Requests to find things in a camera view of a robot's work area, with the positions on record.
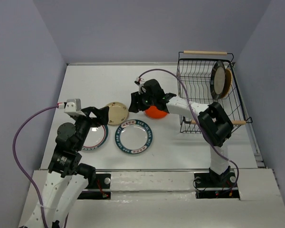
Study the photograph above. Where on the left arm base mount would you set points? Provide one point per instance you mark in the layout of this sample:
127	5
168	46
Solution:
99	189

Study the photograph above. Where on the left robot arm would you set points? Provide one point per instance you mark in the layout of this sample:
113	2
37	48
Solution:
66	175

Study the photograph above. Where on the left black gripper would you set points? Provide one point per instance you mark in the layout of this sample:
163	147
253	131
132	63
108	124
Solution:
102	114

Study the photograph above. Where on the orange plate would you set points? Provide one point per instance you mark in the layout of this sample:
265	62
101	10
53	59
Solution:
154	113

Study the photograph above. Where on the small cream floral plate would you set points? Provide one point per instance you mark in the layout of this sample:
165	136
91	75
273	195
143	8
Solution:
118	113

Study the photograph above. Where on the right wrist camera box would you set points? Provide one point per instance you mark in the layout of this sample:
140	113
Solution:
140	82

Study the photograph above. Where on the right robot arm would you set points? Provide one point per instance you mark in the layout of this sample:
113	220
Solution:
211	119

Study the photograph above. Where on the woven bamboo round plate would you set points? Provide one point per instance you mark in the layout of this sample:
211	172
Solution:
228	83

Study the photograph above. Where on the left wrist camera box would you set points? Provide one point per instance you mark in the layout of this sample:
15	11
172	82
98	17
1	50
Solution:
72	106

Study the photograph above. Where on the white plate teal red rim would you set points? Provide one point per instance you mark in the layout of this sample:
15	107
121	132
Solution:
96	137

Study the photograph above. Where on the black wire dish rack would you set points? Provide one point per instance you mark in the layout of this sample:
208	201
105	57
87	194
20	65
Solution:
194	70

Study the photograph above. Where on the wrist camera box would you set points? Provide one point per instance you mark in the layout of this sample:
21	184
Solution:
140	82
72	106

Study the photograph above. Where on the black rimmed beige plate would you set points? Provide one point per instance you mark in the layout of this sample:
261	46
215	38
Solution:
217	80

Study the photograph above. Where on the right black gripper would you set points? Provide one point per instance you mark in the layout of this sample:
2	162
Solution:
134	106

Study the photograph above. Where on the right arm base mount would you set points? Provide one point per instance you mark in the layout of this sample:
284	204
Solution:
206	189

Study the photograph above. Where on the teal rim Hao Wei plate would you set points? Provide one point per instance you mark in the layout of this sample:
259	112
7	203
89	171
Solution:
133	136

